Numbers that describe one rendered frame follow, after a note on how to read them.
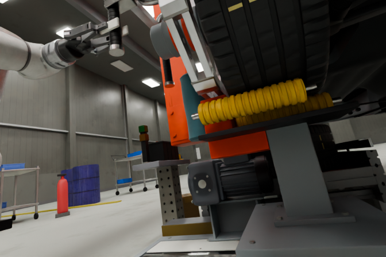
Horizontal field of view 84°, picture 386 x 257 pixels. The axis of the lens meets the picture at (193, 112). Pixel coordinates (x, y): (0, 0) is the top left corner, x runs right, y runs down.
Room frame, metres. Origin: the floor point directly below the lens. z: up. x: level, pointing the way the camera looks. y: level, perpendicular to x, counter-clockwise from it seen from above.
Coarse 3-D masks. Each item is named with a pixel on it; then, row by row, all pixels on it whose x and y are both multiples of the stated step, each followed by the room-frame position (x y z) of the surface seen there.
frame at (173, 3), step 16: (160, 0) 0.40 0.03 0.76; (176, 0) 0.39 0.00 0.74; (176, 16) 0.41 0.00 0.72; (192, 16) 0.43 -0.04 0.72; (176, 32) 0.44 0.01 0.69; (192, 32) 0.43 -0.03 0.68; (192, 64) 0.50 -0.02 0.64; (208, 64) 0.49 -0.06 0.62; (192, 80) 0.52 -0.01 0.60; (208, 80) 0.52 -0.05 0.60; (208, 96) 0.61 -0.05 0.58
